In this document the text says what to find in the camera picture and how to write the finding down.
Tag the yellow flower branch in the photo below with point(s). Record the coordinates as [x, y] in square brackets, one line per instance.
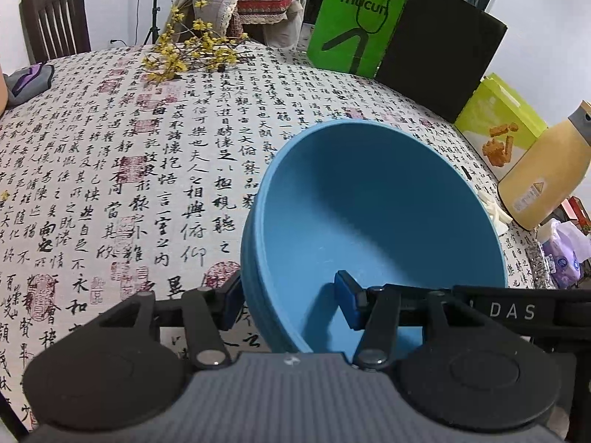
[194, 50]

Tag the studio light on stand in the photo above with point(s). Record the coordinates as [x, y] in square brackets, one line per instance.
[154, 4]

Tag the white crumpled tissue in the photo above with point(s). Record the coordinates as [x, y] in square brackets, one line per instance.
[494, 212]

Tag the black paper bag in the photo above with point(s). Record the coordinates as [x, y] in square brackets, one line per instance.
[438, 46]

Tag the beige cloth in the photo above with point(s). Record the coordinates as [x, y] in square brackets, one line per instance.
[291, 23]

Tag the purple tissue pack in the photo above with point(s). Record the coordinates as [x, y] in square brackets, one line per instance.
[563, 254]

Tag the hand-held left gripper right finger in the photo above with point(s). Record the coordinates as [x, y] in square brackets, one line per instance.
[348, 302]

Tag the yellow thermos bottle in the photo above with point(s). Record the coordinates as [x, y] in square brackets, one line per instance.
[545, 170]

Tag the purple cloth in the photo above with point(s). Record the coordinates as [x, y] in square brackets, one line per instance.
[30, 80]

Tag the green paper bag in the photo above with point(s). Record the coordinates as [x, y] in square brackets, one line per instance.
[355, 27]

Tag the pink hard case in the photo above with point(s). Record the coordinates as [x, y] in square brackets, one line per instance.
[1, 97]

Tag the yellow-green snack box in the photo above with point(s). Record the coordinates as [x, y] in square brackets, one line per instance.
[498, 120]

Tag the grey patterned pouch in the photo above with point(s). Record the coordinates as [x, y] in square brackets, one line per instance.
[538, 258]

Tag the calligraphy printed tablecloth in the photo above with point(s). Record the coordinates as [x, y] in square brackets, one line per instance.
[115, 170]

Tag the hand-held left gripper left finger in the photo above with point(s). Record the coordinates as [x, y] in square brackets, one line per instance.
[233, 304]

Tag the dark wooden chair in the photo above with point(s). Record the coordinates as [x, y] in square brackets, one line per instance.
[55, 18]

